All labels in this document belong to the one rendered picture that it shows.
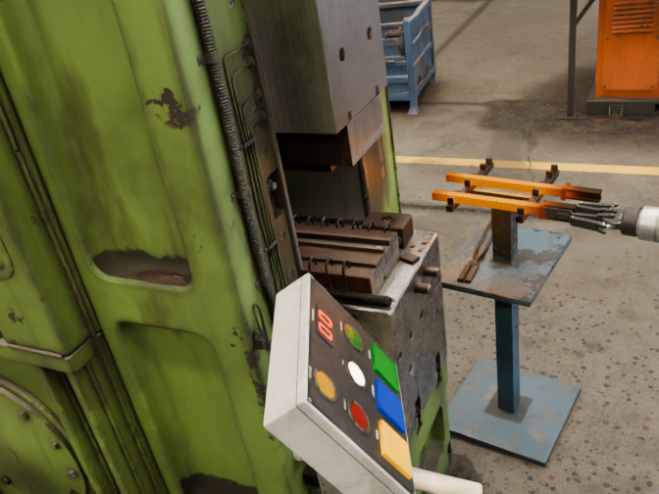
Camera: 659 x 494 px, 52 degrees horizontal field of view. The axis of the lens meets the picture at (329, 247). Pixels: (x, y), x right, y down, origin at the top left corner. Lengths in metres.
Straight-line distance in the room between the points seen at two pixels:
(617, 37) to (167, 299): 4.00
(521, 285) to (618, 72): 3.14
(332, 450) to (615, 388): 1.83
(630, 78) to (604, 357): 2.61
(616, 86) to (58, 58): 4.17
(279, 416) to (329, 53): 0.70
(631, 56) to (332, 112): 3.81
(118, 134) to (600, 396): 1.97
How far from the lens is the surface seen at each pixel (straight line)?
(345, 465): 1.07
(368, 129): 1.53
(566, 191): 2.02
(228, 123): 1.26
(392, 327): 1.62
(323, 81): 1.35
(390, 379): 1.28
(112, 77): 1.36
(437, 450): 2.30
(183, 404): 1.82
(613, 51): 5.02
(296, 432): 1.02
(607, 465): 2.50
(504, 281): 2.10
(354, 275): 1.62
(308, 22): 1.33
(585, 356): 2.88
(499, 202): 1.96
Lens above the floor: 1.86
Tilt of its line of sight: 30 degrees down
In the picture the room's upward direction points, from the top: 10 degrees counter-clockwise
